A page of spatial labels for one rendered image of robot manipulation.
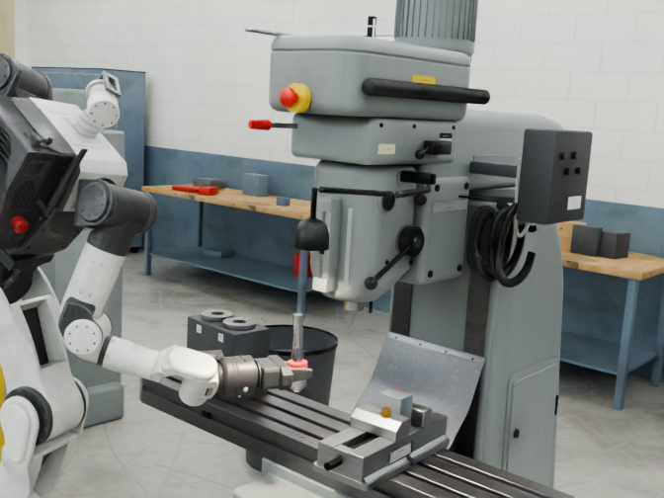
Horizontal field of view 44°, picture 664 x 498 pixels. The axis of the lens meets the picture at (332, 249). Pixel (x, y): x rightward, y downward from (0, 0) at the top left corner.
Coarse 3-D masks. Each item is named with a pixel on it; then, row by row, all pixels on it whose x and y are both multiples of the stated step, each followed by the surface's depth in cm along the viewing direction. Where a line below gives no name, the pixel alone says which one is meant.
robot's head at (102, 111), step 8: (96, 80) 181; (88, 88) 181; (96, 88) 179; (104, 88) 180; (88, 96) 182; (96, 96) 175; (104, 96) 175; (112, 96) 177; (88, 104) 175; (96, 104) 173; (104, 104) 174; (112, 104) 174; (80, 112) 182; (88, 112) 174; (96, 112) 174; (104, 112) 175; (112, 112) 176; (80, 120) 179; (88, 120) 179; (96, 120) 176; (104, 120) 176; (112, 120) 177; (96, 128) 180
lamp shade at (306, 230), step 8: (304, 224) 165; (312, 224) 164; (320, 224) 165; (296, 232) 166; (304, 232) 164; (312, 232) 164; (320, 232) 164; (328, 232) 167; (296, 240) 165; (304, 240) 164; (312, 240) 164; (320, 240) 164; (328, 240) 166; (296, 248) 166; (304, 248) 164; (312, 248) 164; (320, 248) 165; (328, 248) 167
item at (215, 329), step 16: (192, 320) 225; (208, 320) 222; (224, 320) 219; (240, 320) 221; (192, 336) 225; (208, 336) 220; (224, 336) 214; (240, 336) 212; (256, 336) 216; (224, 352) 215; (240, 352) 213; (256, 352) 217; (240, 400) 216
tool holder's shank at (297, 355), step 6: (294, 318) 186; (300, 318) 186; (294, 324) 187; (300, 324) 187; (294, 330) 187; (300, 330) 187; (294, 336) 187; (300, 336) 187; (294, 342) 187; (300, 342) 187; (294, 348) 187; (300, 348) 188; (294, 354) 188; (300, 354) 188; (294, 360) 188; (300, 360) 188
